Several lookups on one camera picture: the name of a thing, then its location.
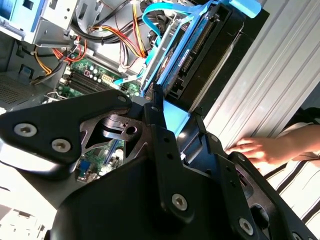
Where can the person right hand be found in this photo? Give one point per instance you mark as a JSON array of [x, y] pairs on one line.
[[270, 150]]

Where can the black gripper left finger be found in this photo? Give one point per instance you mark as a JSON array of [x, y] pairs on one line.
[[50, 117]]

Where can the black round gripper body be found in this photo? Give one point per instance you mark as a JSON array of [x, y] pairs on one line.
[[125, 205]]

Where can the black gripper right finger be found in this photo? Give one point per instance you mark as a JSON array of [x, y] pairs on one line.
[[223, 162]]

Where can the hard disk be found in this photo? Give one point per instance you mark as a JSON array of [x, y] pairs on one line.
[[215, 62]]

